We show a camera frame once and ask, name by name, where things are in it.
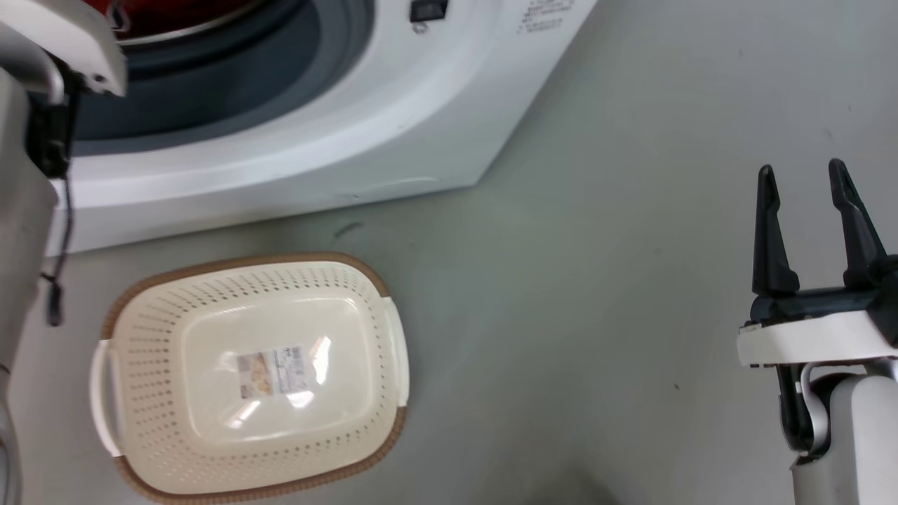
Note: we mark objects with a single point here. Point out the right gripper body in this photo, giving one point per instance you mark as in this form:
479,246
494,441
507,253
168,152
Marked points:
814,333

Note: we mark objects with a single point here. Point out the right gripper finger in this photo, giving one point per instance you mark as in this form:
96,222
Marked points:
770,238
857,224

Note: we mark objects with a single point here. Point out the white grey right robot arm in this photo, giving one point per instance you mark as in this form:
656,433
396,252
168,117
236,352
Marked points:
852,442

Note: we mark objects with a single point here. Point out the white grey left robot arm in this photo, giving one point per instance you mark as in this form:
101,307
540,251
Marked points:
21,231

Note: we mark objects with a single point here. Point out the white washing machine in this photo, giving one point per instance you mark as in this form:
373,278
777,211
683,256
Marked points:
393,126

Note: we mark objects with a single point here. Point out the cream perforated laundry basket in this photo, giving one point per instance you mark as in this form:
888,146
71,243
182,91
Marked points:
210,421

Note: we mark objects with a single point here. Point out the printed warning label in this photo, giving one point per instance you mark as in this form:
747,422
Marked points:
544,15

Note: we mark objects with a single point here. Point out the black door latch socket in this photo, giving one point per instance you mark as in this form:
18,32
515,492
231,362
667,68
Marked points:
429,9

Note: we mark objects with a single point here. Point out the paper product sticker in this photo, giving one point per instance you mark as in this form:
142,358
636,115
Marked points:
275,370

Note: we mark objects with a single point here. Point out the grey rubber door gasket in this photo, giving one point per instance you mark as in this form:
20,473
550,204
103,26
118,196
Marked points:
231,91

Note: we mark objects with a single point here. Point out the red garment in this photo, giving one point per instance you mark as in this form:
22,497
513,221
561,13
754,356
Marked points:
175,12

